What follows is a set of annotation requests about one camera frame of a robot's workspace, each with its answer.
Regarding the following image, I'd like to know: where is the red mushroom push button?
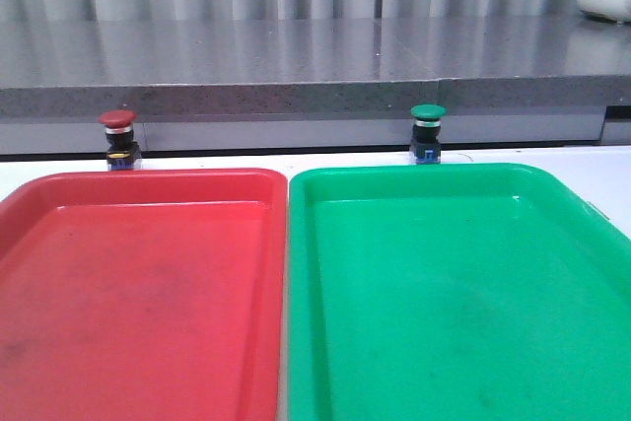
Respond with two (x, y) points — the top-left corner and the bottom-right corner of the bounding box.
(99, 109), (142, 171)

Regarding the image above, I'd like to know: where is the red plastic tray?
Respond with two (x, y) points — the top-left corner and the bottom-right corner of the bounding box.
(1, 169), (287, 420)

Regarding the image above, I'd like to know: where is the green plastic tray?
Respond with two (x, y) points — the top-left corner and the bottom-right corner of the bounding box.
(288, 164), (630, 420)

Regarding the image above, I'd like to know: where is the green mushroom push button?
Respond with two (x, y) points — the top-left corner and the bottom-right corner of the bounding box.
(410, 104), (447, 165)

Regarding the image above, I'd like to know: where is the grey stone counter slab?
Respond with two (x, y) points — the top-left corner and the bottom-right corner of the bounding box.
(1, 15), (630, 157)

